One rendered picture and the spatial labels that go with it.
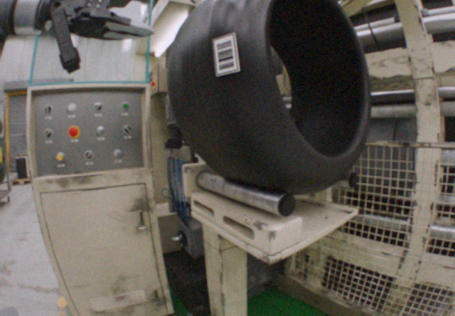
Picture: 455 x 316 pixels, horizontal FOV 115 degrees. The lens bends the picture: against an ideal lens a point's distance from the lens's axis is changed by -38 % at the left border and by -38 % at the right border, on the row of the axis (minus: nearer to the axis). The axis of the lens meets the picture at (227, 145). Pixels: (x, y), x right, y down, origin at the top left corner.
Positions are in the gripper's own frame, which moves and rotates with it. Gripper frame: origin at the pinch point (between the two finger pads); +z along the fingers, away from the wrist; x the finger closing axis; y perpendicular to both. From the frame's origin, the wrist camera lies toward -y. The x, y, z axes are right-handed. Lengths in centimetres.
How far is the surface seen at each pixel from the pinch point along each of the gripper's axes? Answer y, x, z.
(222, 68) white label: -7.3, -9.6, 10.4
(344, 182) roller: -26, -8, 52
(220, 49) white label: -4.2, -9.6, 9.7
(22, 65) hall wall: 254, 920, -379
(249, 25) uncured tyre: 0.4, -11.9, 13.4
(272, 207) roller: -29.5, -7.8, 24.4
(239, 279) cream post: -71, 27, 46
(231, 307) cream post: -86, 27, 43
